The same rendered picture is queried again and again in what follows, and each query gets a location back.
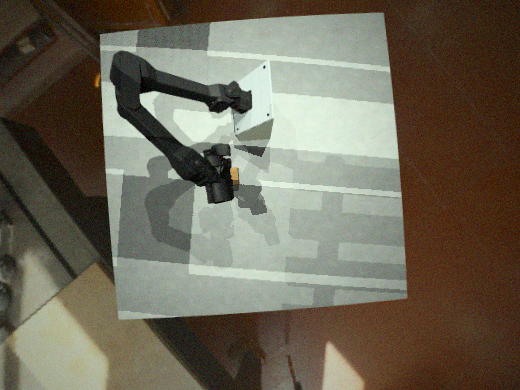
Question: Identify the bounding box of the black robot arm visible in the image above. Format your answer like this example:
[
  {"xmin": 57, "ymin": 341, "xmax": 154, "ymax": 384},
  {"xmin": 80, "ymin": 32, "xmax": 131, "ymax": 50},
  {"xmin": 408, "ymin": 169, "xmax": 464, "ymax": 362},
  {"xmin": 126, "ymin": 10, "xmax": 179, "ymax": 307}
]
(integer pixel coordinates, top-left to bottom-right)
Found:
[{"xmin": 109, "ymin": 50, "xmax": 252, "ymax": 204}]

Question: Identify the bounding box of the brown wooden block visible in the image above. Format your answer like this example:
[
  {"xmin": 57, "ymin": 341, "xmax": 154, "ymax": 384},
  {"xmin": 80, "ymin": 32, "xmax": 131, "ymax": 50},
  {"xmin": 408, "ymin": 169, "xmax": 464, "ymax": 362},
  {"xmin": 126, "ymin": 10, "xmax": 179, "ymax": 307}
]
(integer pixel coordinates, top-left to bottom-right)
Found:
[{"xmin": 230, "ymin": 167, "xmax": 240, "ymax": 185}]

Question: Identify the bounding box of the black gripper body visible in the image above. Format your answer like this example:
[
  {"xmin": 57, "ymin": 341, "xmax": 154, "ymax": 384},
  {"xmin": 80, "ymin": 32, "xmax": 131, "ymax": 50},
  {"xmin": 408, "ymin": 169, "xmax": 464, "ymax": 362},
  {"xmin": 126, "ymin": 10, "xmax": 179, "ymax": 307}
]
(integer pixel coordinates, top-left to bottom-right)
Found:
[{"xmin": 211, "ymin": 144, "xmax": 234, "ymax": 200}]

